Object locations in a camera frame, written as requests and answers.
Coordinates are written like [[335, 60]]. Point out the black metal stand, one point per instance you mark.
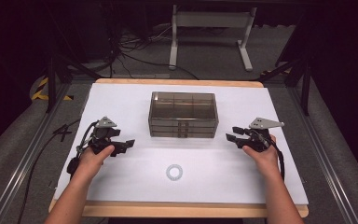
[[306, 90], [51, 84]]

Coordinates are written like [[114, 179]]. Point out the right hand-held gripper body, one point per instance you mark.
[[259, 140]]

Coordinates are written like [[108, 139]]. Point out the transparent grey drawer cabinet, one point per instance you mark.
[[183, 105]]

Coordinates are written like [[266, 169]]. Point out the transparent grey drawer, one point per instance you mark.
[[167, 134], [167, 128], [167, 122]]

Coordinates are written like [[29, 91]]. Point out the yellow and black floor tape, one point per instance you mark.
[[40, 93]]

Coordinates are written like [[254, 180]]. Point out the white metal stand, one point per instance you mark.
[[211, 19]]

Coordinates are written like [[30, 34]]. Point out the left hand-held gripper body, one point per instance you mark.
[[101, 137]]

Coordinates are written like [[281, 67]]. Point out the person's left hand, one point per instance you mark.
[[90, 161]]

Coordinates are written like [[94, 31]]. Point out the white paper sheet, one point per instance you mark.
[[130, 102]]

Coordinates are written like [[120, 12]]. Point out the aluminium rail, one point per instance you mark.
[[323, 155], [28, 155]]

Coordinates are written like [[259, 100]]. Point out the wooden table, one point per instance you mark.
[[174, 210]]

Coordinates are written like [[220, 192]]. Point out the person's right hand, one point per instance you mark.
[[265, 161]]

